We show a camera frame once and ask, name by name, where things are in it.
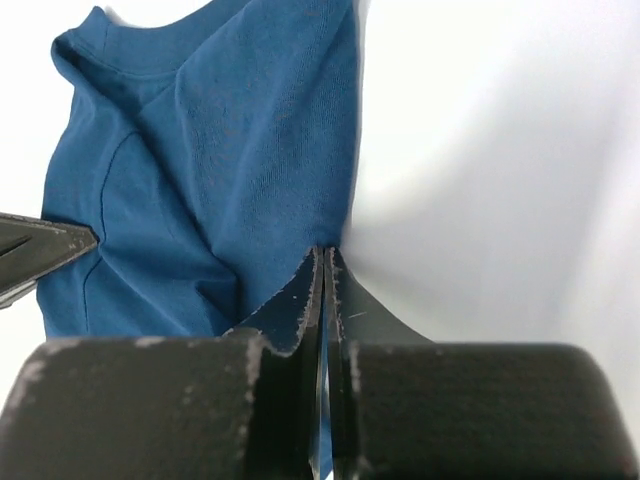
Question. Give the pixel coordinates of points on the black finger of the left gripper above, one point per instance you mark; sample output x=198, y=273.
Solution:
x=32, y=248

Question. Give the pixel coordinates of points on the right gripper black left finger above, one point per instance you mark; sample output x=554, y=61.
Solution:
x=245, y=405

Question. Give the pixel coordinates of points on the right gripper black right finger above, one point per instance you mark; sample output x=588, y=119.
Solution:
x=405, y=407

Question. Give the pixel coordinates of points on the blue t shirt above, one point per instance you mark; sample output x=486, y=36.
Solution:
x=208, y=156

